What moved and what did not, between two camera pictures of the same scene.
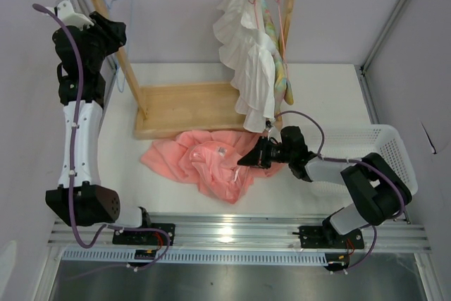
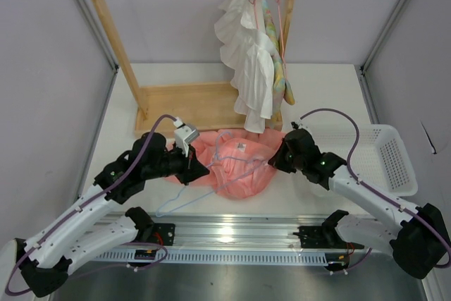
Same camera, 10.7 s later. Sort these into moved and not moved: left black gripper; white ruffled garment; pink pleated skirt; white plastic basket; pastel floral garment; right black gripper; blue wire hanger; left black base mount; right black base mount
Moved: left black gripper; right black gripper; blue wire hanger
Not moved: right black base mount; white ruffled garment; white plastic basket; pink pleated skirt; pastel floral garment; left black base mount
